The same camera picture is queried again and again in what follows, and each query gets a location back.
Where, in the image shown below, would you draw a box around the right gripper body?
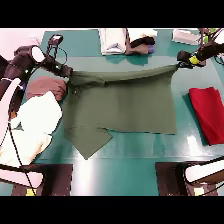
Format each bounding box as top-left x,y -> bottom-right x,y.
176,49 -> 202,70

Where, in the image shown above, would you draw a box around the grey-white folded garment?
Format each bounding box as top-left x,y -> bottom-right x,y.
97,27 -> 129,56

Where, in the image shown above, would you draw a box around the dark green T-shirt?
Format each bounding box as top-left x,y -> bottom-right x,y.
62,63 -> 181,161

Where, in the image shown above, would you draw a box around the cream garment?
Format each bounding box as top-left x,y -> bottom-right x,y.
0,125 -> 53,168

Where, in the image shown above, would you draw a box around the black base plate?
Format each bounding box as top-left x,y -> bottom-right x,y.
154,161 -> 224,197
11,162 -> 74,197

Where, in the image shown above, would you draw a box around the red garment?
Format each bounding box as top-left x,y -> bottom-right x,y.
188,86 -> 224,147

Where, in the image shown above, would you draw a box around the brown garment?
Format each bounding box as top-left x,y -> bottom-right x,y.
125,43 -> 151,56

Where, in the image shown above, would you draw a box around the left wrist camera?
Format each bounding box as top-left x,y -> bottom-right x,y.
46,33 -> 65,58

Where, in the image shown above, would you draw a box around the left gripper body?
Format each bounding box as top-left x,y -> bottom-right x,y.
41,55 -> 74,79

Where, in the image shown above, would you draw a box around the red-brown garment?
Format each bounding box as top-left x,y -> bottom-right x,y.
25,75 -> 68,102

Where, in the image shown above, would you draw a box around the black garment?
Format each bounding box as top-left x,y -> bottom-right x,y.
129,36 -> 157,48

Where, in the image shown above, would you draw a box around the black cable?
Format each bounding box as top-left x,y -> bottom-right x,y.
6,122 -> 37,197

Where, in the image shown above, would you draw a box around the white garment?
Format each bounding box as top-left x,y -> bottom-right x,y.
126,27 -> 158,42
10,90 -> 64,136

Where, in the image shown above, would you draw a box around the pale folded garment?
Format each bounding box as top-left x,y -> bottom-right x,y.
172,28 -> 202,46

